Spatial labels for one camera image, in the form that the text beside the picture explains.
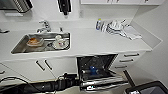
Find stainless steel dishwasher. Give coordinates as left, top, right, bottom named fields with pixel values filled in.
left=75, top=53, right=132, bottom=93

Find white plate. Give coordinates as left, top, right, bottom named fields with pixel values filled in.
left=51, top=39, right=68, bottom=50

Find white two-door base cabinet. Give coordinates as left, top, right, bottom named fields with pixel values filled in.
left=2, top=57, right=80, bottom=83

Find white mug red print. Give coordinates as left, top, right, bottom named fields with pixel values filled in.
left=54, top=34, right=65, bottom=45

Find small metal sink knob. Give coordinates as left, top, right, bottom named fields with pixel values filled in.
left=58, top=27, right=64, bottom=33

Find brown food container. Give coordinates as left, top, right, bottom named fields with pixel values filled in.
left=27, top=35, right=45, bottom=47

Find white narrow drawer unit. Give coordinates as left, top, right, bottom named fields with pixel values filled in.
left=111, top=50, right=147, bottom=73

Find chrome sink faucet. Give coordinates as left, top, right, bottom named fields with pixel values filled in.
left=35, top=20, right=53, bottom=34

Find dish soap bottle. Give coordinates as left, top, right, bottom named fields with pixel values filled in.
left=95, top=18, right=103, bottom=31

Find small white bottle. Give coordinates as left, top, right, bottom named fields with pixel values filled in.
left=101, top=20, right=107, bottom=32

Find stainless steel sink basin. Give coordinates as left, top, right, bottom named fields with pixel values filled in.
left=10, top=31, right=72, bottom=55

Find black soap dispenser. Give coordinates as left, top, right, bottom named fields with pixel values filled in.
left=56, top=0, right=72, bottom=16

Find green-lid waste bin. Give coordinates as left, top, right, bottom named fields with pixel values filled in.
left=125, top=79, right=168, bottom=94

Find grey dish drying rack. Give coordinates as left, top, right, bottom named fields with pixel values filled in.
left=0, top=28, right=10, bottom=35

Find white wall cabinet three doors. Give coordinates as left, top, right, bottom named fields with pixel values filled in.
left=79, top=0, right=162, bottom=6

